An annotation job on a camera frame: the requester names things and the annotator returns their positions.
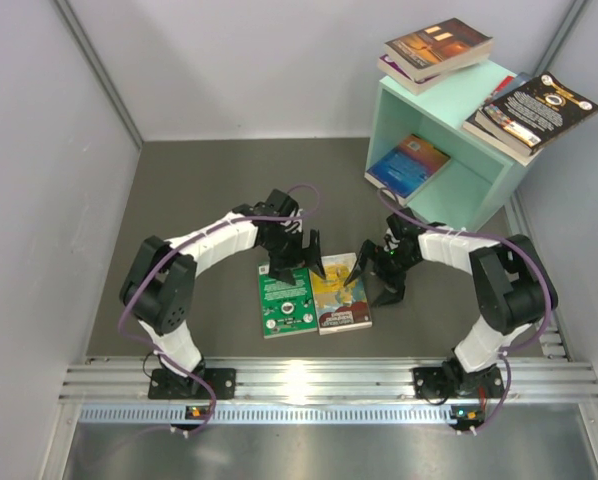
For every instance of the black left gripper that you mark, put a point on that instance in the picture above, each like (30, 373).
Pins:
(279, 269)

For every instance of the green back cover book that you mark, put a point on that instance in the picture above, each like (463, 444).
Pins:
(286, 309)

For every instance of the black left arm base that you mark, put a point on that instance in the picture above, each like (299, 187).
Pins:
(166, 385)

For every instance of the black back cover book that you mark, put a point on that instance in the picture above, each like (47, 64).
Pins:
(535, 114)

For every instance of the yellow blue cover book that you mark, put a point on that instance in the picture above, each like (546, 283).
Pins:
(339, 307)

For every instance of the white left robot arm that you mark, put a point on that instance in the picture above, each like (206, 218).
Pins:
(159, 287)

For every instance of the mint green cube shelf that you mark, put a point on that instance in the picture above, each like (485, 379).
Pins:
(479, 179)

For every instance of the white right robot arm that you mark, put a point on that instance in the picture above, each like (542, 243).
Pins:
(512, 287)

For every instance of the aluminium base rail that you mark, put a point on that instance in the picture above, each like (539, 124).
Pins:
(269, 391)

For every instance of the Edward Tulane dark book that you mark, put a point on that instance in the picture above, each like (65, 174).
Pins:
(443, 47)

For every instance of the purple Roald Dahl book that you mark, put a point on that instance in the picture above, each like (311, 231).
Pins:
(416, 87)

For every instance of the orange blue sunset book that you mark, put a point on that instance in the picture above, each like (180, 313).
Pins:
(408, 167)

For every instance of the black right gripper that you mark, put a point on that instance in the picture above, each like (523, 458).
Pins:
(394, 292)

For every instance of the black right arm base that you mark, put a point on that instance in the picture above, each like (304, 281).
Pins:
(434, 384)

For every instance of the aluminium corner frame post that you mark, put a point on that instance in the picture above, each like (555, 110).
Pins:
(70, 19)

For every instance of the right aluminium frame post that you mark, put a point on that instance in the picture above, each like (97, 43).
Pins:
(573, 14)

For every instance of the red Treehouse book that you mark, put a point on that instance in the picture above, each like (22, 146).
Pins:
(500, 89)

